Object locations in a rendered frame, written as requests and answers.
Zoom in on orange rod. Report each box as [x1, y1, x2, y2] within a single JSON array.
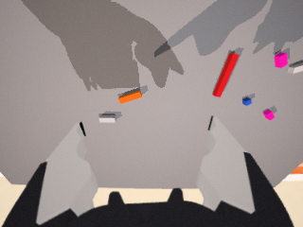
[[118, 90, 142, 104]]

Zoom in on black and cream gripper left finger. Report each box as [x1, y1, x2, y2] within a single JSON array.
[[2, 122, 98, 227]]

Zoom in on small blue cube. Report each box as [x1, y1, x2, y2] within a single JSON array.
[[242, 97, 252, 106]]

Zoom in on magenta rod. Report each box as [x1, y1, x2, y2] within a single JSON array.
[[275, 53, 288, 68], [263, 110, 275, 120]]

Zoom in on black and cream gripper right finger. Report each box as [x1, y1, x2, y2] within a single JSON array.
[[196, 115, 294, 227]]

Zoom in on red rod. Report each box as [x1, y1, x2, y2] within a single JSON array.
[[213, 53, 239, 97]]

